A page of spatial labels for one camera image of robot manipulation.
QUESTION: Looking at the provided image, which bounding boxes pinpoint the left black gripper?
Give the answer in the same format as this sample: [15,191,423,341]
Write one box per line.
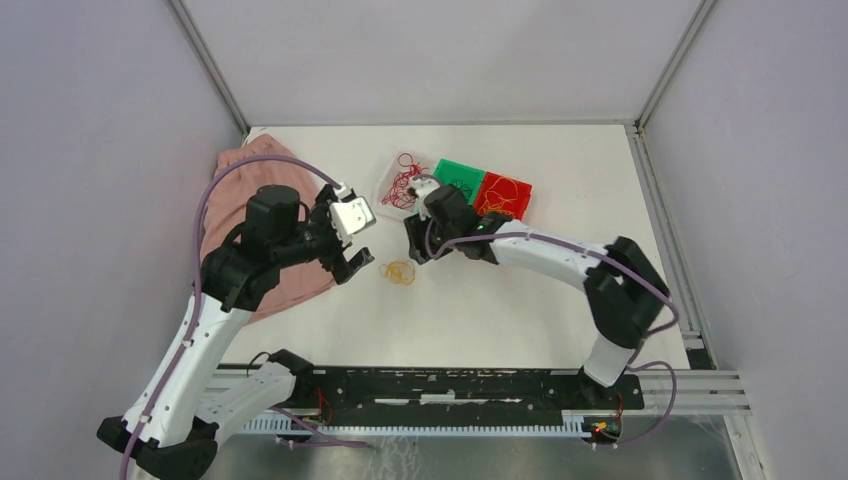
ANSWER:
[275,184,375,283]

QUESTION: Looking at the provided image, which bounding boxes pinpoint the red thin cable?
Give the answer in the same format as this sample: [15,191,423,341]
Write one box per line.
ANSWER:
[380,153,427,208]

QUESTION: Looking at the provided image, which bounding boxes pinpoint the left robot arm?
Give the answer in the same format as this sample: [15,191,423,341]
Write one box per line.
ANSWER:
[97,185,376,479]

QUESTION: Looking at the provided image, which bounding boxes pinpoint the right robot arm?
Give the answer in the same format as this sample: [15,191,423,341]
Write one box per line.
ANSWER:
[404,175,676,408]

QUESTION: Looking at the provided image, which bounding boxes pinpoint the clear plastic bin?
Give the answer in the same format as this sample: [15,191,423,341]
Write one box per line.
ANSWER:
[375,152,435,212]

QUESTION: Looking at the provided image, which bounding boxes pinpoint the green plastic bin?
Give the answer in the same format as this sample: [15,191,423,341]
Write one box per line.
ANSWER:
[434,159,486,205]

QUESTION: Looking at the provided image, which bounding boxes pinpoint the red plastic bin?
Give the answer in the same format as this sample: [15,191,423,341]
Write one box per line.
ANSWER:
[473,172,533,220]

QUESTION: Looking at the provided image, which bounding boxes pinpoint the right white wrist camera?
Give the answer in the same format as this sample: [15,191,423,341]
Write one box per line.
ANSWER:
[407,175,442,201]

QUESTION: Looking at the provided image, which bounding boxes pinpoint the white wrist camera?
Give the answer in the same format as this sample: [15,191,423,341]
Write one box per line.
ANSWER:
[407,175,442,201]
[329,183,377,247]

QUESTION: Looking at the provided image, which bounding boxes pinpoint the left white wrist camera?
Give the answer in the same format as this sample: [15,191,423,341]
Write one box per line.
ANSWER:
[329,183,377,247]

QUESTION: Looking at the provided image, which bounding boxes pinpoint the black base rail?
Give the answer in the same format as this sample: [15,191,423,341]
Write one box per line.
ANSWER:
[277,366,645,428]

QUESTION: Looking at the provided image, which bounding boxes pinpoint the white slotted cable duct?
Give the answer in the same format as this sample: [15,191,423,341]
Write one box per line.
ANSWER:
[238,412,608,439]

